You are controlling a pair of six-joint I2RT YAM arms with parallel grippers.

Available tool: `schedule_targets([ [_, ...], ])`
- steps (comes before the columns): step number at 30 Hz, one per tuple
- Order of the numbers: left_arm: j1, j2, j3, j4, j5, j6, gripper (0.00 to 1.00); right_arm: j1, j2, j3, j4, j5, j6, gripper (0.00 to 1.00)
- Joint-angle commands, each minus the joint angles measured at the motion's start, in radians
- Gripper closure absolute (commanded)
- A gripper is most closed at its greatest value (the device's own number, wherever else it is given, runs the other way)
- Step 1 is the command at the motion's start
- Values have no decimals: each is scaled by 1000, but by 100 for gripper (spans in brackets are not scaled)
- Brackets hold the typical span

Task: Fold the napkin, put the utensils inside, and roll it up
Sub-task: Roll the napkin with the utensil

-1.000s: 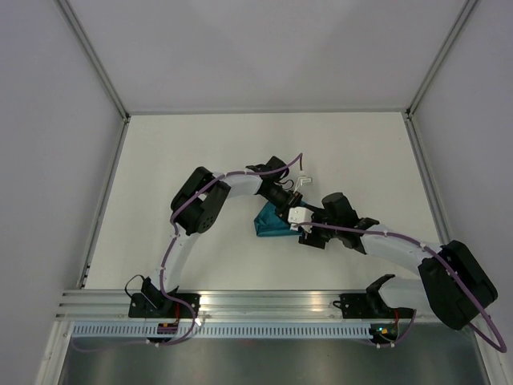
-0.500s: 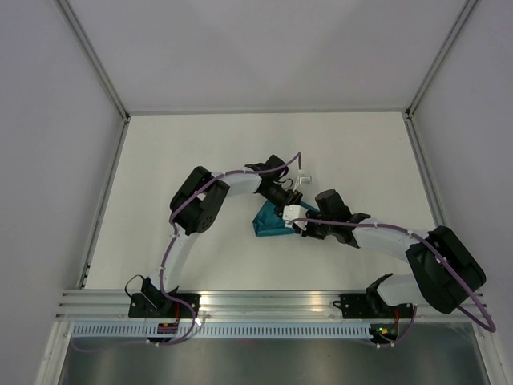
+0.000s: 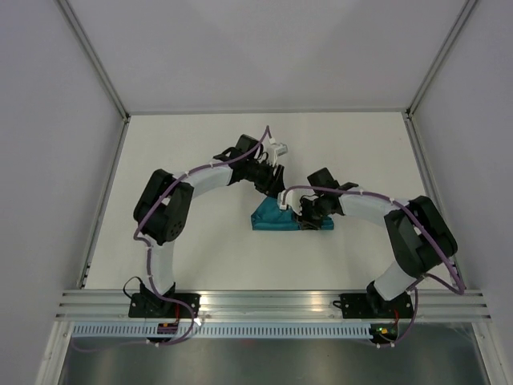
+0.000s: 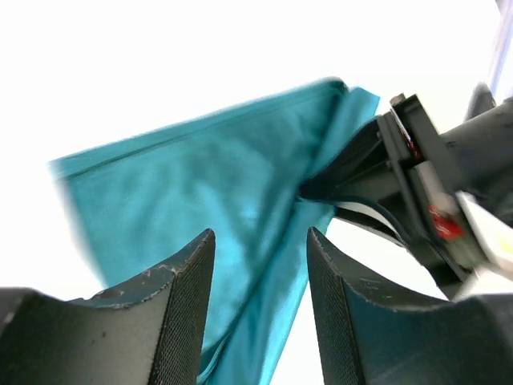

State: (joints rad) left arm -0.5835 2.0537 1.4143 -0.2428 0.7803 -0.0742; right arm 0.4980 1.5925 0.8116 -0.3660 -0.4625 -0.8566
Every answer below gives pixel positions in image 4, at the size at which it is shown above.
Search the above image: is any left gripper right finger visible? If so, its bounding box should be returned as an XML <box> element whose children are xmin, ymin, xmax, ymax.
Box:
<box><xmin>307</xmin><ymin>228</ymin><xmax>512</xmax><ymax>385</ymax></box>

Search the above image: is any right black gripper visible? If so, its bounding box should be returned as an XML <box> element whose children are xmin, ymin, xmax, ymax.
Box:
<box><xmin>300</xmin><ymin>84</ymin><xmax>512</xmax><ymax>298</ymax></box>

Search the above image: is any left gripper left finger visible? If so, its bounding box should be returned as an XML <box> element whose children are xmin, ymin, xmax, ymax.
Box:
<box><xmin>1</xmin><ymin>230</ymin><xmax>216</xmax><ymax>385</ymax></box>

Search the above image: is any teal cloth napkin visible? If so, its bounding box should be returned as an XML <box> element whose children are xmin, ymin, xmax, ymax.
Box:
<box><xmin>51</xmin><ymin>79</ymin><xmax>379</xmax><ymax>384</ymax></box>

